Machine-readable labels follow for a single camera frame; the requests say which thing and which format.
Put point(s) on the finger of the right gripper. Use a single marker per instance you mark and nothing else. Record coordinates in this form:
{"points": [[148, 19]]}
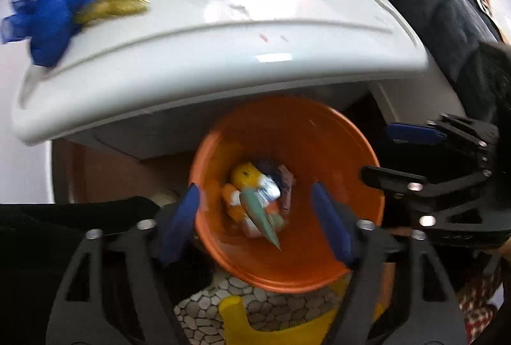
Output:
{"points": [[412, 133], [392, 181]]}

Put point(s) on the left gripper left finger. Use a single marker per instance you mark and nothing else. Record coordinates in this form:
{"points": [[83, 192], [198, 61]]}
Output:
{"points": [[113, 290]]}

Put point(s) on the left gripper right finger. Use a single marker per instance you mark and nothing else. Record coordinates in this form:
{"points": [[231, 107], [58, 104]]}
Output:
{"points": [[398, 294]]}

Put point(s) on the teal cosmetic tube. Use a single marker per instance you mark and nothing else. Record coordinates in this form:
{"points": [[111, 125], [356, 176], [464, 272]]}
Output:
{"points": [[267, 223]]}

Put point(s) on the yellow-green hair claw clip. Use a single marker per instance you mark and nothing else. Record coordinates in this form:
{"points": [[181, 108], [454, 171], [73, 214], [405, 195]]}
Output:
{"points": [[108, 9]]}

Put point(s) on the blue sheer scarf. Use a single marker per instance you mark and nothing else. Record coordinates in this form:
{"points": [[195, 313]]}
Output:
{"points": [[48, 25]]}

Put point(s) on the blue white medicine box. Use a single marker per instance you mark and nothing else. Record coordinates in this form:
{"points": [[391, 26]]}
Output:
{"points": [[287, 182]]}

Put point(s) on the white blue ointment tube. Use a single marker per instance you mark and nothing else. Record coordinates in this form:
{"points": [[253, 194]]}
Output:
{"points": [[267, 190]]}

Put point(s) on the yellow round toy watering can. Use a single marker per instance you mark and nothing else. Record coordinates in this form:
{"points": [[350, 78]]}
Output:
{"points": [[246, 175]]}

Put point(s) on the orange trash bucket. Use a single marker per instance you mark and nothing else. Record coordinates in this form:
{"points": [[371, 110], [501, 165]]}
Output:
{"points": [[298, 142]]}

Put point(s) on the dark blue quilt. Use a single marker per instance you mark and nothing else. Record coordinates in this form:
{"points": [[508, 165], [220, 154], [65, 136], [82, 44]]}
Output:
{"points": [[469, 51]]}

